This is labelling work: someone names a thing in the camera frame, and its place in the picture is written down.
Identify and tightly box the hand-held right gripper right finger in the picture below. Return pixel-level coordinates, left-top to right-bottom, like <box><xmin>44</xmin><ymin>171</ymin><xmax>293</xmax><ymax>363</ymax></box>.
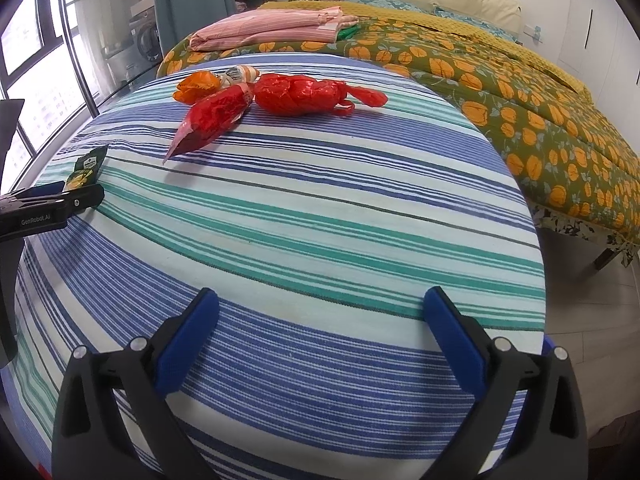
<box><xmin>422</xmin><ymin>286</ymin><xmax>590</xmax><ymax>480</ymax></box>

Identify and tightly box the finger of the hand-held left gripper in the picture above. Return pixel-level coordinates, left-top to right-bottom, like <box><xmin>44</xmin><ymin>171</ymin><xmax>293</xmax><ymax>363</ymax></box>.
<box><xmin>0</xmin><ymin>183</ymin><xmax>66</xmax><ymax>208</ymax></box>
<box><xmin>22</xmin><ymin>184</ymin><xmax>106</xmax><ymax>220</ymax></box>

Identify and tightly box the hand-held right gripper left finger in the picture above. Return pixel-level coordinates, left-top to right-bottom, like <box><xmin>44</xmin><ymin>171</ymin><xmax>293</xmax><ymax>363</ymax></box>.
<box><xmin>50</xmin><ymin>287</ymin><xmax>221</xmax><ymax>480</ymax></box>

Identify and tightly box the green yellow wrapper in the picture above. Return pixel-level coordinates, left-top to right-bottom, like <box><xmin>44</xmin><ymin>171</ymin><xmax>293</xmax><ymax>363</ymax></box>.
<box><xmin>62</xmin><ymin>145</ymin><xmax>110</xmax><ymax>193</ymax></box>

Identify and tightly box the blue plastic basket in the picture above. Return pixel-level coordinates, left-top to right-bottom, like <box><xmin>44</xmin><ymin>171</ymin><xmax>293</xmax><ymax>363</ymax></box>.
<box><xmin>510</xmin><ymin>335</ymin><xmax>556</xmax><ymax>456</ymax></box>

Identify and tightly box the red snack bag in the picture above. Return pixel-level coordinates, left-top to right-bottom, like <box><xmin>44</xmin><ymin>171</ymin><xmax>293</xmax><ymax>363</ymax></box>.
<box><xmin>162</xmin><ymin>82</ymin><xmax>256</xmax><ymax>165</ymax></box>

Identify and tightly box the window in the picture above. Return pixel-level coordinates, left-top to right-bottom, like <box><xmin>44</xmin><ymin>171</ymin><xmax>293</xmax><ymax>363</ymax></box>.
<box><xmin>0</xmin><ymin>0</ymin><xmax>101</xmax><ymax>186</ymax></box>

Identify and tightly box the striped blue green tablecloth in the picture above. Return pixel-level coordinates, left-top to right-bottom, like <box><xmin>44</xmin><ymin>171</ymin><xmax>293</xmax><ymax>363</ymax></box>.
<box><xmin>10</xmin><ymin>52</ymin><xmax>548</xmax><ymax>480</ymax></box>

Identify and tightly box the washing machine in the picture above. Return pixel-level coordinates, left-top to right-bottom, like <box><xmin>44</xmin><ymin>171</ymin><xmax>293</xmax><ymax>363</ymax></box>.
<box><xmin>129</xmin><ymin>12</ymin><xmax>163</xmax><ymax>83</ymax></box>

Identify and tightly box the floral bed skirt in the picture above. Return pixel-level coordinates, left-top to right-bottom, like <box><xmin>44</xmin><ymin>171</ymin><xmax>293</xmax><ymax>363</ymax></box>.
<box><xmin>532</xmin><ymin>205</ymin><xmax>640</xmax><ymax>268</ymax></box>

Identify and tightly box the wooden bed leg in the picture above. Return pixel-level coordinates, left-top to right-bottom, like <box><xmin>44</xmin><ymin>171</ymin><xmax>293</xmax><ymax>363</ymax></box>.
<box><xmin>595</xmin><ymin>245</ymin><xmax>619</xmax><ymax>271</ymax></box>

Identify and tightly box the white orange striped wrapper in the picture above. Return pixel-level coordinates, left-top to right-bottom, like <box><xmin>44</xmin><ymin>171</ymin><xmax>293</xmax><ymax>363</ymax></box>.
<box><xmin>217</xmin><ymin>65</ymin><xmax>261</xmax><ymax>89</ymax></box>

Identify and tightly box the orange print green quilt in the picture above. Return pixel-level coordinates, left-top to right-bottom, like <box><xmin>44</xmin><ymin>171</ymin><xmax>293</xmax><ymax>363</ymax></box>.
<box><xmin>157</xmin><ymin>19</ymin><xmax>640</xmax><ymax>256</ymax></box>

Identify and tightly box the teal curtain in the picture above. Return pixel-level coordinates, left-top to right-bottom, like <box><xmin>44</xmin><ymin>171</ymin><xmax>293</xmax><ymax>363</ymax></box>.
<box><xmin>151</xmin><ymin>0</ymin><xmax>238</xmax><ymax>58</ymax></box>

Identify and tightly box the red plastic bag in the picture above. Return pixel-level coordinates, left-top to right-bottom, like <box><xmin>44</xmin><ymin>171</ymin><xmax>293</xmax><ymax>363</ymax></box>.
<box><xmin>255</xmin><ymin>74</ymin><xmax>388</xmax><ymax>117</ymax></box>

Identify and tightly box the pink folded cloth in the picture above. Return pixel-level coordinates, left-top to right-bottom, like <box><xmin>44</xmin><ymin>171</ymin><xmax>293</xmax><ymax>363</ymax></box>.
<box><xmin>190</xmin><ymin>5</ymin><xmax>358</xmax><ymax>52</ymax></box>

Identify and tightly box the mustard knit blanket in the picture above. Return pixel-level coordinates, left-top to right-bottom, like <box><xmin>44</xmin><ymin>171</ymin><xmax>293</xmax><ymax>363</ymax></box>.
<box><xmin>257</xmin><ymin>0</ymin><xmax>596</xmax><ymax>106</ymax></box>

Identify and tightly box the teal patterned pillow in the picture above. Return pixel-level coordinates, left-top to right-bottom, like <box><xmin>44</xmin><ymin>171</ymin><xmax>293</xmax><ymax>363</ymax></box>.
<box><xmin>345</xmin><ymin>0</ymin><xmax>432</xmax><ymax>14</ymax></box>
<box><xmin>432</xmin><ymin>6</ymin><xmax>518</xmax><ymax>43</ymax></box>

